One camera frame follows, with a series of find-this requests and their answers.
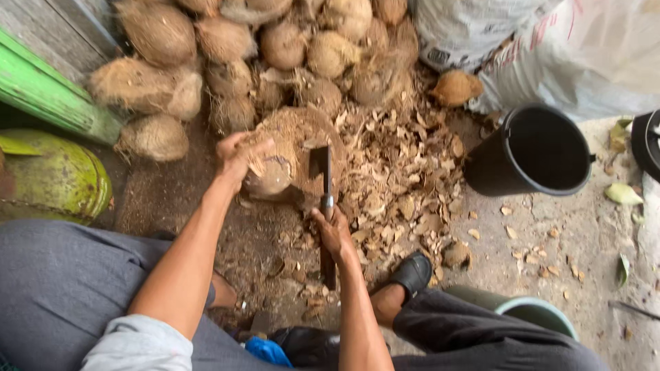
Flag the person's right hand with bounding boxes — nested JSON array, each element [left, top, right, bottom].
[[309, 205, 358, 265]]

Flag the person's left hand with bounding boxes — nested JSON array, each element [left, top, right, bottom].
[[215, 132, 276, 189]]

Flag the dark steel cleaver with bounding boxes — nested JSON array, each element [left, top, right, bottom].
[[308, 145, 338, 291]]

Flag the partly husked brown coconut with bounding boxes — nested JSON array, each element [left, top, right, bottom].
[[241, 131, 297, 201]]

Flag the round wooden chopping block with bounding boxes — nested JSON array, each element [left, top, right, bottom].
[[246, 105, 349, 209]]

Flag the pile of husky coconuts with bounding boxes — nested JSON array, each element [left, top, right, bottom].
[[87, 0, 421, 164]]

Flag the heap of coconut shell chips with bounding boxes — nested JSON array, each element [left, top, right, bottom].
[[273, 77, 472, 320]]

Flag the black sandal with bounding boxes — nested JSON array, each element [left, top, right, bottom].
[[388, 251, 433, 305]]

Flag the person's right foot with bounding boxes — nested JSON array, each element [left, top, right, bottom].
[[369, 282, 409, 330]]

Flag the person's foot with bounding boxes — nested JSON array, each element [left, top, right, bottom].
[[210, 270, 238, 310], [369, 282, 409, 330]]

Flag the person's left foot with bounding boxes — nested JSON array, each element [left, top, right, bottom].
[[210, 270, 238, 310]]

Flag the black plastic bag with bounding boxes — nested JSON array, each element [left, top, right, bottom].
[[269, 326, 342, 369]]

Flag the brown coconut shell piece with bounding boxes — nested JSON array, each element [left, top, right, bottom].
[[442, 241, 472, 271]]

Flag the blue plastic bag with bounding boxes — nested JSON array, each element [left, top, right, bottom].
[[244, 336, 294, 369]]

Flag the small lone brown coconut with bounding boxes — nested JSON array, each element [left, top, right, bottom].
[[430, 69, 484, 108]]

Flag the person's dark trousers leg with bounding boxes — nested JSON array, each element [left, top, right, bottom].
[[389, 288, 612, 371]]

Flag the green gas cylinder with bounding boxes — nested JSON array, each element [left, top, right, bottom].
[[0, 129, 113, 225]]

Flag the green painted wooden beam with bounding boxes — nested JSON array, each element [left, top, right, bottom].
[[0, 28, 124, 146]]

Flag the pale green bucket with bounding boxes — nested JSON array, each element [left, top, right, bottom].
[[444, 285, 579, 342]]

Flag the person's white sleeve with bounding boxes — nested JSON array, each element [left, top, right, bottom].
[[80, 314, 194, 371]]

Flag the black plastic bucket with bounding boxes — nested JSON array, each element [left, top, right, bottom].
[[463, 104, 597, 198]]

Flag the person's grey shorts leg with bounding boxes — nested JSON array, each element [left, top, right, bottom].
[[0, 219, 289, 371]]

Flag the white woven sack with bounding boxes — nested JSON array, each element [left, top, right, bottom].
[[412, 0, 660, 122]]

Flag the pale green leaf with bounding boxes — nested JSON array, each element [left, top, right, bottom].
[[604, 183, 645, 206]]

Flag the yellowish dry leaf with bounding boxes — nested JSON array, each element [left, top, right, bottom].
[[608, 119, 633, 154]]

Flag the black round container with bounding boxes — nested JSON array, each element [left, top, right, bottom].
[[630, 109, 660, 182]]

